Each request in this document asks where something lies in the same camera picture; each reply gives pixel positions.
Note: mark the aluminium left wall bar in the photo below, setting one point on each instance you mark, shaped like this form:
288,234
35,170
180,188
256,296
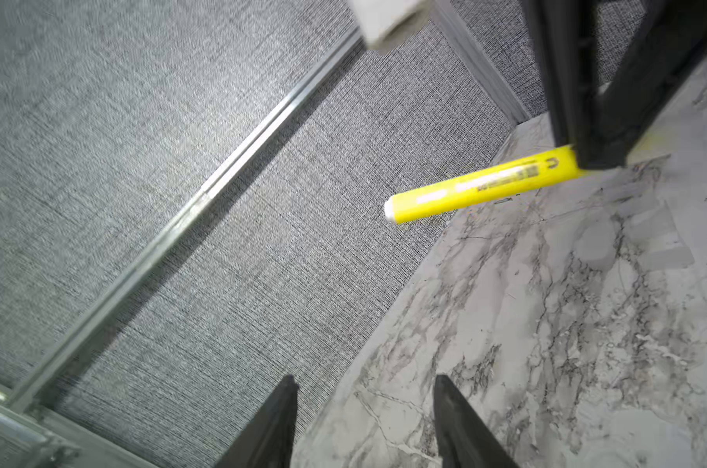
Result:
27,394

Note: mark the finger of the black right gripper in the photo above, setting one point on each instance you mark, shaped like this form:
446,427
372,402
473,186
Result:
563,38
670,43

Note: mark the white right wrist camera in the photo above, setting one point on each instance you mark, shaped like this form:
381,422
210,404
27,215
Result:
387,24

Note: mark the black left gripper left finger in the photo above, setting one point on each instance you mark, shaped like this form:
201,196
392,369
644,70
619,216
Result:
268,438

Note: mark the aluminium corner frame post left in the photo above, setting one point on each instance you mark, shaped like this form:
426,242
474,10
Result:
480,67

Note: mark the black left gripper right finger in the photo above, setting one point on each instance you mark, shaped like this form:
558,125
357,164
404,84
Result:
463,440

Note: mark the yellow highlighter pen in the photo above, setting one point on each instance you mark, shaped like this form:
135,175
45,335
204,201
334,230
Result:
551,166

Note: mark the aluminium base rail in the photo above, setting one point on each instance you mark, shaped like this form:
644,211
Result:
46,439

